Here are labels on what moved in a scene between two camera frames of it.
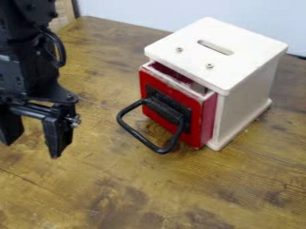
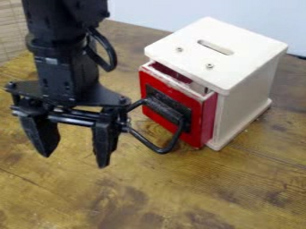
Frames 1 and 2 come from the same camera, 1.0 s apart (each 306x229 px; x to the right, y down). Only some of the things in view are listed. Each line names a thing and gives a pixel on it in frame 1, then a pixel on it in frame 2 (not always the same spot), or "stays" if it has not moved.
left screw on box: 180,49 stays
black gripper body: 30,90 -> 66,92
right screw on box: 209,66 stays
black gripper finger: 11,127 -> 43,133
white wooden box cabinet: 231,60 stays
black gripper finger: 58,134 -> 106,138
